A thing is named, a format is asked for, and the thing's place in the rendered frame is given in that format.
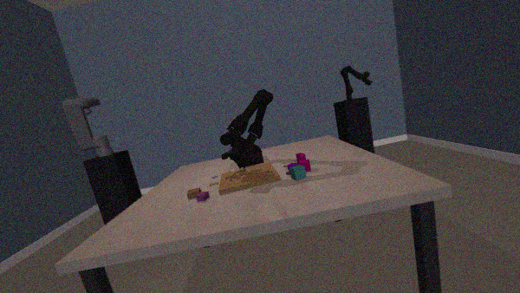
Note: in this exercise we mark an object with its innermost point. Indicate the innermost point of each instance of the magenta block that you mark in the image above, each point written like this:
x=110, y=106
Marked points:
x=300, y=156

